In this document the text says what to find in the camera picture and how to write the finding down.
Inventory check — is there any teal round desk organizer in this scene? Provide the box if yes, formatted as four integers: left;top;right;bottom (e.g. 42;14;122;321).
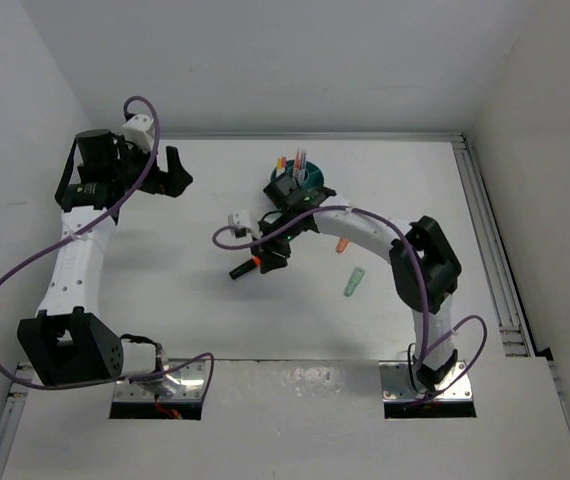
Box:
269;159;325;189

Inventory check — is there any green correction tape dispenser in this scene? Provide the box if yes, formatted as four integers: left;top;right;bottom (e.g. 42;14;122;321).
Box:
343;267;366;298

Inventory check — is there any aluminium table edge rail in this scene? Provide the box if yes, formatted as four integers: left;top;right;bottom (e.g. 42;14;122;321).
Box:
452;135;536;357

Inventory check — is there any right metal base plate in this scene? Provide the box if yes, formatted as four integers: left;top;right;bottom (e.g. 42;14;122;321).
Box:
378;360;474;401

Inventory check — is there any black orange-capped highlighter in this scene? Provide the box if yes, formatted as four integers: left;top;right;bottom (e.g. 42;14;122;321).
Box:
229;257;260;280

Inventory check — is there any pink double-ended marker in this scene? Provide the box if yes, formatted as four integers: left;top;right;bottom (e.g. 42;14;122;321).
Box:
292;150;305;183

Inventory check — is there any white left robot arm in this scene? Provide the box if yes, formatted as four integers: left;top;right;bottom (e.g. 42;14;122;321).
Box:
17;129;193;387

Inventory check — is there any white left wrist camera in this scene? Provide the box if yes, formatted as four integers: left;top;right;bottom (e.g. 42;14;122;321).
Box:
121;114;156;152

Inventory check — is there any orange correction tape dispenser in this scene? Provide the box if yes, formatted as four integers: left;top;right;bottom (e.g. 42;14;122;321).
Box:
335;237;349;254

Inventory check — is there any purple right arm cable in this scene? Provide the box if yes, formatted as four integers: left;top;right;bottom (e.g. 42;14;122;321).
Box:
211;204;488;404

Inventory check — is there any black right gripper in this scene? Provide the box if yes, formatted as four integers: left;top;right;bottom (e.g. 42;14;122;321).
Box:
250;209;301;271

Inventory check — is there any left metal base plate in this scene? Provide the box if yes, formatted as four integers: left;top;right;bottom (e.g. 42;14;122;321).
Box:
112;360;208;403

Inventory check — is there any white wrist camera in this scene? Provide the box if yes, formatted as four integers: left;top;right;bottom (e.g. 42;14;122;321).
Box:
121;114;156;152
228;209;257;239

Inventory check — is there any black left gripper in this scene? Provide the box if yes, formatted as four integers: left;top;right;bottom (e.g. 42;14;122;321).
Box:
108;134;190;198

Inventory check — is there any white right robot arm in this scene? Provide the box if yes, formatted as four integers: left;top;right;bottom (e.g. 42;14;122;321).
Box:
251;174;462;391

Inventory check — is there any metal base plate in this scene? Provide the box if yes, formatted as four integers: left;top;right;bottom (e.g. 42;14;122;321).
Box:
378;360;474;401
112;360;208;403

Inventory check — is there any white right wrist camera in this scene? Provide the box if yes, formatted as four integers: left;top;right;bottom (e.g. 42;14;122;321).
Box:
228;209;257;239

